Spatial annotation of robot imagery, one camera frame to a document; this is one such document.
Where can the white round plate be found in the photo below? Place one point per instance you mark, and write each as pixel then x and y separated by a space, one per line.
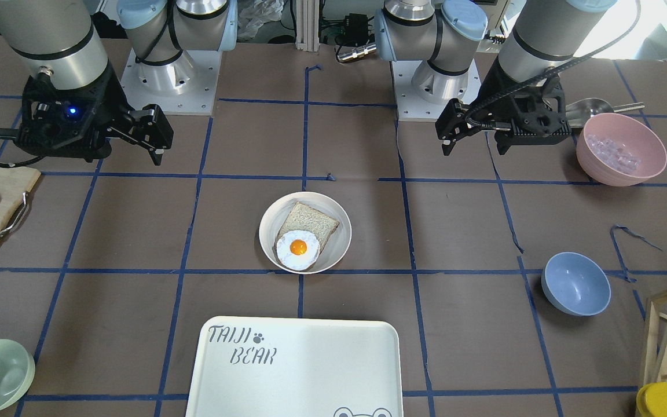
pixel 276 213

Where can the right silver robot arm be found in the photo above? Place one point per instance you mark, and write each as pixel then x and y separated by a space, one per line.
pixel 59 40

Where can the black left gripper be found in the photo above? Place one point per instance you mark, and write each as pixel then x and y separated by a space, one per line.
pixel 491 87

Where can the blue bowl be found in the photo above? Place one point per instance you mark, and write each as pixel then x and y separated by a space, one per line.
pixel 575 285

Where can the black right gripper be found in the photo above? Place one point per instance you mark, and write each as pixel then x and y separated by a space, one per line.
pixel 114 99

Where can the fake fried egg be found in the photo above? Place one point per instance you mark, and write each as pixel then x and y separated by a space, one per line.
pixel 297 250

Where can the pink bowl with ice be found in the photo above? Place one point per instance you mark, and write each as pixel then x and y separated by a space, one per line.
pixel 618 150

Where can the metal scoop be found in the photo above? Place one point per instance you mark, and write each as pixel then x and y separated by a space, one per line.
pixel 578 113

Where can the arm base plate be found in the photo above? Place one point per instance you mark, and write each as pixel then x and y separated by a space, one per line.
pixel 185 87
pixel 422 93

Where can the cream bear tray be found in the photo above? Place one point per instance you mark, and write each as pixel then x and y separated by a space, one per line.
pixel 262 366

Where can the bread slice on plate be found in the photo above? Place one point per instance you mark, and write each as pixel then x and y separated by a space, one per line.
pixel 306 218

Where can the yellow mug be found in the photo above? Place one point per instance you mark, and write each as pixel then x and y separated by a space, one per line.
pixel 651 400

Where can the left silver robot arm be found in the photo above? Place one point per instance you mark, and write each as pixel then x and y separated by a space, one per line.
pixel 542 43

